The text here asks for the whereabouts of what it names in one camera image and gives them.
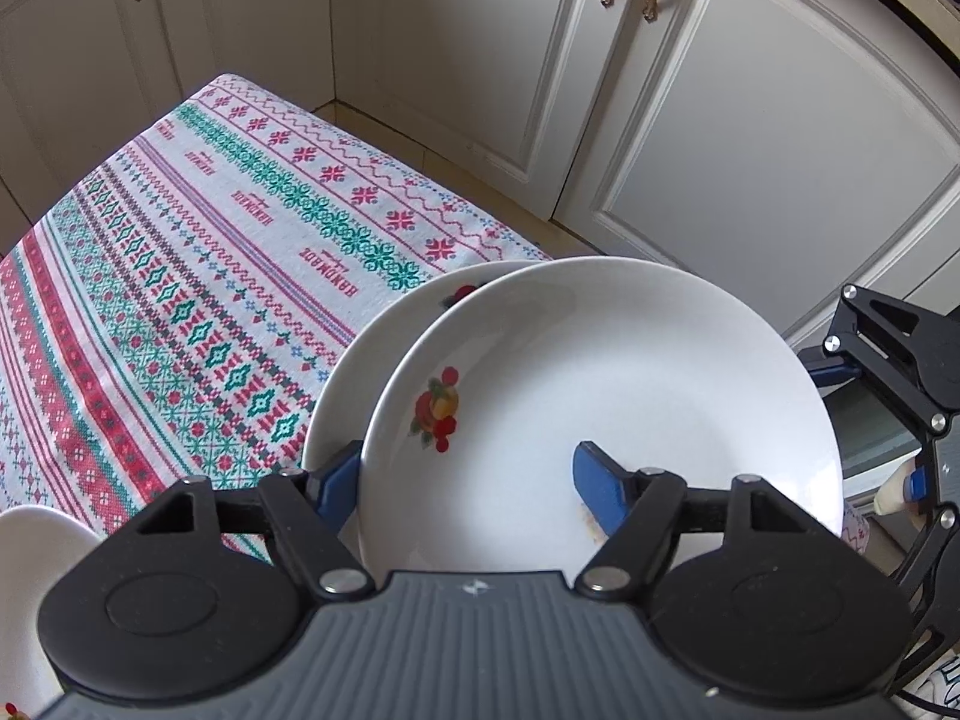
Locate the white plate stained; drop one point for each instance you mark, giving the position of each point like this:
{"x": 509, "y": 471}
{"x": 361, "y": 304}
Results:
{"x": 468, "y": 460}

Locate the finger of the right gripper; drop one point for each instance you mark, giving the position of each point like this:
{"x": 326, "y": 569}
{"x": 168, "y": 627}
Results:
{"x": 827, "y": 370}

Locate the striped patterned tablecloth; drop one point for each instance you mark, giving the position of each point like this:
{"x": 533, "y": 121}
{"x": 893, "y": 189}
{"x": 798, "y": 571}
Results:
{"x": 179, "y": 311}

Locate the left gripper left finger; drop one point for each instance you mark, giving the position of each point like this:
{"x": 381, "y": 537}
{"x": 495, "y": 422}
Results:
{"x": 305, "y": 513}

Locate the white plate fruit print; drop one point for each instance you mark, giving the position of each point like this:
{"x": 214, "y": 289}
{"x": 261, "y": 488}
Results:
{"x": 345, "y": 405}
{"x": 39, "y": 546}

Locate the white kitchen cabinets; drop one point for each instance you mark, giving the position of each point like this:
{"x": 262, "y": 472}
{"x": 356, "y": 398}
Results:
{"x": 780, "y": 148}

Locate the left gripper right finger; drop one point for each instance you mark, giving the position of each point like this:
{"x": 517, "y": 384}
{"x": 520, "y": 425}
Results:
{"x": 638, "y": 513}

